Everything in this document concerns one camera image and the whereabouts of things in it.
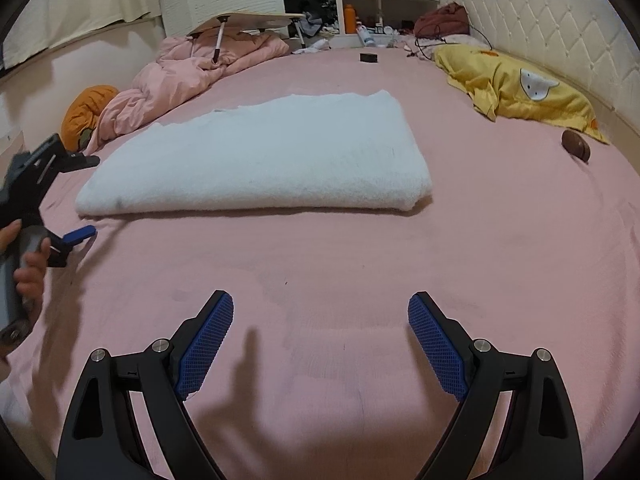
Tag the white bottle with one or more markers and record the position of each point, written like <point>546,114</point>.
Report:
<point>365,36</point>

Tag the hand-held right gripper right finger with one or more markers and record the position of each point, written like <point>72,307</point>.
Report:
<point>435,345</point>

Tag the yellow pillow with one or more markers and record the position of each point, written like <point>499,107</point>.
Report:
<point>500,85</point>

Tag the cream padded headboard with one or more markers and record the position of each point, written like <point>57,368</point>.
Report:
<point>550,25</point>

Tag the person's left hand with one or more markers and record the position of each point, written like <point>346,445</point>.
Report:
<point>31,277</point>

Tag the white sweater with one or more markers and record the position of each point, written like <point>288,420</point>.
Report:
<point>280,160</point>

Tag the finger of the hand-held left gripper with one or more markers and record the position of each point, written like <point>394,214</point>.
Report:
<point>80,161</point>
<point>80,234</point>

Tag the orange cushion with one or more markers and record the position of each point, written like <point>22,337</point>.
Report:
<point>85,110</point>

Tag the pink bed sheet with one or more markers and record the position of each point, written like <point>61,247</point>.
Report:
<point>350,260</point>

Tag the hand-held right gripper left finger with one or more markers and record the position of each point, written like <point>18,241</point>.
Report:
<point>207,345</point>

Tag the orange bottle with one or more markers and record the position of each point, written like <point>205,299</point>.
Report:
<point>349,20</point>

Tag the folding lap table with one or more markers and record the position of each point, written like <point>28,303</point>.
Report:
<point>250,19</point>

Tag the pink quilt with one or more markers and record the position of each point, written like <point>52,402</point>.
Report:
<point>170,80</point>

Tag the white cloth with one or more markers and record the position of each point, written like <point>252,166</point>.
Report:
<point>315,46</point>

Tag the small black box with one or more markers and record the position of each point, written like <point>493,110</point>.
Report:
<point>369,58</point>

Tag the small brown oval object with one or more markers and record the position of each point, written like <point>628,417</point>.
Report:
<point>576,146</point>

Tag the maroon bag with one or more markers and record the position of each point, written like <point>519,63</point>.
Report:
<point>442,20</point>

